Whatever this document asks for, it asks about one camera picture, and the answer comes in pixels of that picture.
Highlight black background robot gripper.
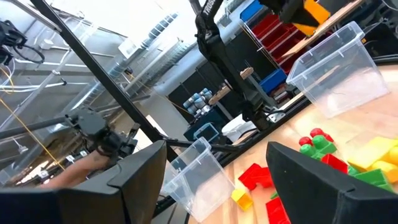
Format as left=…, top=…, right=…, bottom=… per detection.
left=65, top=107, right=139, bottom=161

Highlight person's forearm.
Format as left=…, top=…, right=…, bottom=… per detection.
left=39, top=151, right=110, bottom=190

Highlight black rig-mounted camera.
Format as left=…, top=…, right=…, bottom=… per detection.
left=0, top=20, right=29, bottom=66

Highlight black camera cable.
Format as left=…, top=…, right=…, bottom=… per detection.
left=12, top=43, right=46, bottom=65

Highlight blue storage bin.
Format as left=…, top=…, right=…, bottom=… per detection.
left=259, top=68, right=289, bottom=95
left=239, top=0, right=265, bottom=22

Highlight small yellow one-stud block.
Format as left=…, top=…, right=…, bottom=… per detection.
left=230, top=187, right=254, bottom=212

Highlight yellow hanging cable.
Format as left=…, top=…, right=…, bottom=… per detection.
left=0, top=67, right=66, bottom=171

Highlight black camera rig pole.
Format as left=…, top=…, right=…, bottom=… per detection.
left=29, top=0, right=165, bottom=144

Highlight red toy block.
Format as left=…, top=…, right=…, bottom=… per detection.
left=321, top=153, right=349, bottom=174
left=265, top=196, right=292, bottom=224
left=238, top=162, right=274, bottom=191
left=298, top=127, right=335, bottom=147

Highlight small clear storage box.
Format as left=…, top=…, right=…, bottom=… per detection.
left=193, top=122, right=220, bottom=143

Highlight clear plastic bin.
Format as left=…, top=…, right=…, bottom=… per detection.
left=163, top=136, right=236, bottom=223
left=285, top=21, right=391, bottom=119

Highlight yellow toy block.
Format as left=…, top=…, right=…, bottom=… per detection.
left=347, top=136, right=398, bottom=172
left=371, top=160, right=398, bottom=184

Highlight wooden shelf board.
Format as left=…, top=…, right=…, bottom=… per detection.
left=279, top=0, right=366, bottom=60

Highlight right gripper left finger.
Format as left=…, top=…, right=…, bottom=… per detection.
left=0, top=139, right=168, bottom=224

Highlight yellow storage bin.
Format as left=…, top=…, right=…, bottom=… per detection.
left=292, top=0, right=331, bottom=35

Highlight white plastic container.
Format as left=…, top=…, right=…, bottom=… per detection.
left=221, top=113, right=261, bottom=142

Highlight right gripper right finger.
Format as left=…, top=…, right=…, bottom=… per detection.
left=266, top=141, right=398, bottom=224

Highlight red storage bins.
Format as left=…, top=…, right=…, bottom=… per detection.
left=251, top=12, right=312, bottom=74

